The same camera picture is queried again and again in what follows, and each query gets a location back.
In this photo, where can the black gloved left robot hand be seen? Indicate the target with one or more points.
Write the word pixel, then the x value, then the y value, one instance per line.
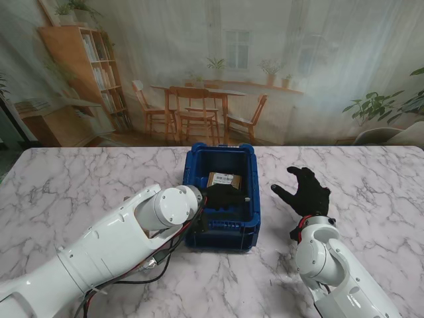
pixel 225 197

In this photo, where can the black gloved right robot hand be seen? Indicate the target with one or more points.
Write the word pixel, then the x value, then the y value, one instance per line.
pixel 313 198

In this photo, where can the cardboard package black-banded label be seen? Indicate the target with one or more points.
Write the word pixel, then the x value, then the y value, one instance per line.
pixel 223 179

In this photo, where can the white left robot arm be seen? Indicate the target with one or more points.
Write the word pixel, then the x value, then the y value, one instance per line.
pixel 116 238

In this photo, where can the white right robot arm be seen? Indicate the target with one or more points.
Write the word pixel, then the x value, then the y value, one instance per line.
pixel 314 258

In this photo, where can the blue plastic turnover box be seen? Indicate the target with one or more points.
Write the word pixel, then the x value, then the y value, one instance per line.
pixel 228 235

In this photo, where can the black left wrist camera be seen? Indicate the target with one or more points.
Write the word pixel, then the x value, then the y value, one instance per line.
pixel 201 225

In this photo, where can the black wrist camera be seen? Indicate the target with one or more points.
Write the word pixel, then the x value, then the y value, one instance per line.
pixel 295 234
pixel 201 225

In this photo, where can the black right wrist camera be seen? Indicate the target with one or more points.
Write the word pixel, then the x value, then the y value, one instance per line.
pixel 295 234

